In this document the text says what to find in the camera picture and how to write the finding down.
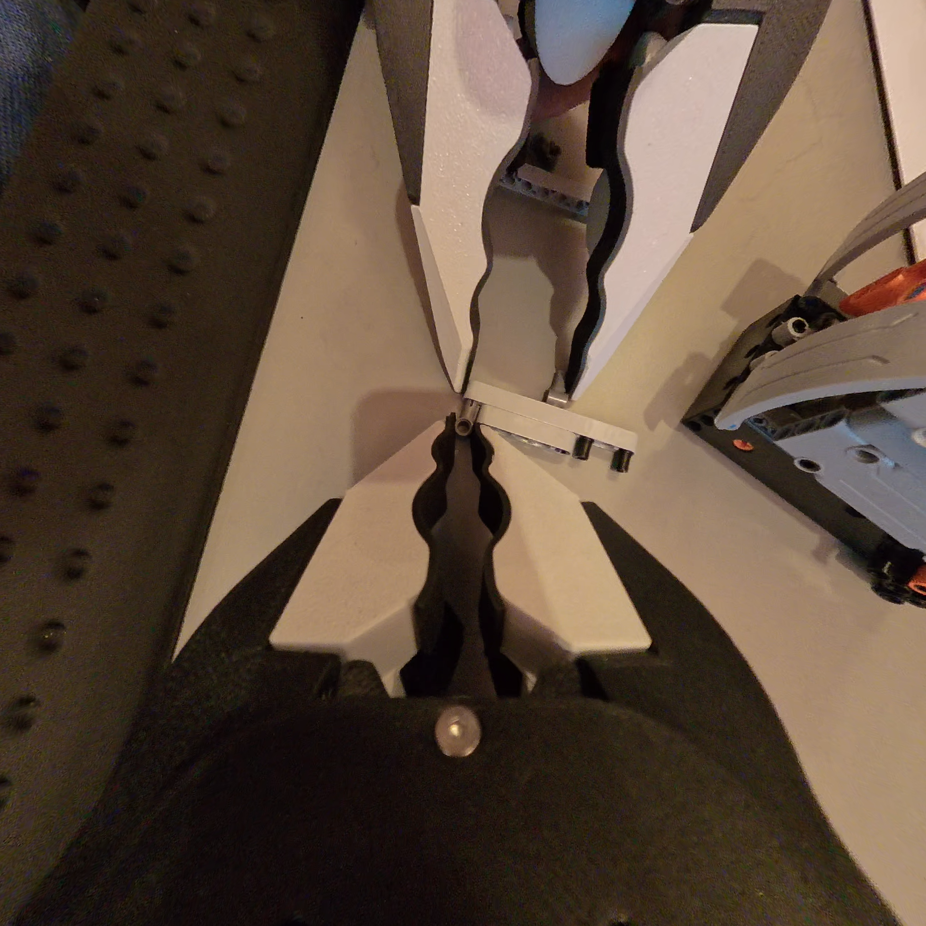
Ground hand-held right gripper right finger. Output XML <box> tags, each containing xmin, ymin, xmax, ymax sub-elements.
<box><xmin>469</xmin><ymin>427</ymin><xmax>652</xmax><ymax>699</ymax></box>

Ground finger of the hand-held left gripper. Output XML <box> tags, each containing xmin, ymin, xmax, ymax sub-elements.
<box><xmin>411</xmin><ymin>0</ymin><xmax>544</xmax><ymax>395</ymax></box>
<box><xmin>563</xmin><ymin>20</ymin><xmax>762</xmax><ymax>400</ymax></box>

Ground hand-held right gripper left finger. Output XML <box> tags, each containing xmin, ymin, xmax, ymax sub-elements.
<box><xmin>269</xmin><ymin>420</ymin><xmax>471</xmax><ymax>699</ymax></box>

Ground light grey toy beam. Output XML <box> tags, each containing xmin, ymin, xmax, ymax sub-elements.
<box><xmin>499</xmin><ymin>165</ymin><xmax>601</xmax><ymax>218</ymax></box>
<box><xmin>459</xmin><ymin>380</ymin><xmax>639</xmax><ymax>457</ymax></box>

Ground person's left hand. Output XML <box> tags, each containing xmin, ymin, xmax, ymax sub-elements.
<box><xmin>535</xmin><ymin>68</ymin><xmax>603</xmax><ymax>120</ymax></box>

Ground white rounded board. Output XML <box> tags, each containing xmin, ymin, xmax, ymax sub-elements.
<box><xmin>864</xmin><ymin>0</ymin><xmax>926</xmax><ymax>265</ymax></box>

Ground grey orange toy brick vehicle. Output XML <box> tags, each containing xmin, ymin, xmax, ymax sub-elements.
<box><xmin>680</xmin><ymin>170</ymin><xmax>926</xmax><ymax>605</ymax></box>

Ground black perforated panel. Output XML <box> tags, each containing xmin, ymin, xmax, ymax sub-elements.
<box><xmin>0</xmin><ymin>0</ymin><xmax>363</xmax><ymax>926</ymax></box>

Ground person's blue jeans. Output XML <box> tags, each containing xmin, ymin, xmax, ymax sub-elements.
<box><xmin>0</xmin><ymin>0</ymin><xmax>81</xmax><ymax>189</ymax></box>

